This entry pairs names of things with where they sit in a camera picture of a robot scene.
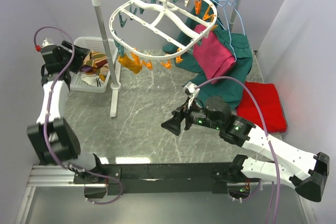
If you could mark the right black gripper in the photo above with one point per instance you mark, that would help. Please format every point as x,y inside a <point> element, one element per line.
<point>174,124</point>

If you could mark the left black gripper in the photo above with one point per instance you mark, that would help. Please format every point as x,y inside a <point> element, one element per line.
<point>80,54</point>

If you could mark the beige sock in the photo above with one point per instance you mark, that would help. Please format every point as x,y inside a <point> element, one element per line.
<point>95,59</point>

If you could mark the white sock black stripes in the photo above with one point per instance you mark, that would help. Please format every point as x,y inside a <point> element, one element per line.
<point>94,80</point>

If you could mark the yellow sock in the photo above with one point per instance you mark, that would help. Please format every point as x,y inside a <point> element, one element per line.
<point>133,64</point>

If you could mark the orange clothespin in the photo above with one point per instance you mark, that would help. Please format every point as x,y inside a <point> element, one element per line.
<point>147,64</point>
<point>167,64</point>

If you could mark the maroon orange striped sock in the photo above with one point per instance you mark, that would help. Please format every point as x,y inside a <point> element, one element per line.
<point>89,70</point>

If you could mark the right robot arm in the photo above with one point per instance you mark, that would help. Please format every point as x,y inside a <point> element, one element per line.
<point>305,172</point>

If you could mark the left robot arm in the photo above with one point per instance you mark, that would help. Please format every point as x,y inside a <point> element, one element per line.
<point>52,138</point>

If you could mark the white round clip hanger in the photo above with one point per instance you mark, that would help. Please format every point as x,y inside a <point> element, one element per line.
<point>195,26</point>

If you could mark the white plastic basket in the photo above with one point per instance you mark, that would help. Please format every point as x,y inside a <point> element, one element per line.
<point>93,44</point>

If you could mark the black base bar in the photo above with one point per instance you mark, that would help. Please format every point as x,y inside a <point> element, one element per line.
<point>167,178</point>

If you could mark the pink garment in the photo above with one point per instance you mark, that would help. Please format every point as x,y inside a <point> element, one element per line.
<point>213,57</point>

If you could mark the green garment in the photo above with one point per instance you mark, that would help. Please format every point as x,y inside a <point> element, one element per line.
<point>230,91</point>

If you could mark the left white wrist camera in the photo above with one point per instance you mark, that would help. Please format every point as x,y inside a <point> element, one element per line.
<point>46,42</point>

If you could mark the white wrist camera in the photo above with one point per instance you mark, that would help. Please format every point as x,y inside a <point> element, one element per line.
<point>46,42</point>
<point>192,92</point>

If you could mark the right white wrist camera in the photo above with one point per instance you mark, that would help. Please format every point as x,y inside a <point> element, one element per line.
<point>192,92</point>

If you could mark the light blue wire hanger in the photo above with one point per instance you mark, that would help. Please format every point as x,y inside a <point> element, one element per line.
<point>234,4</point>

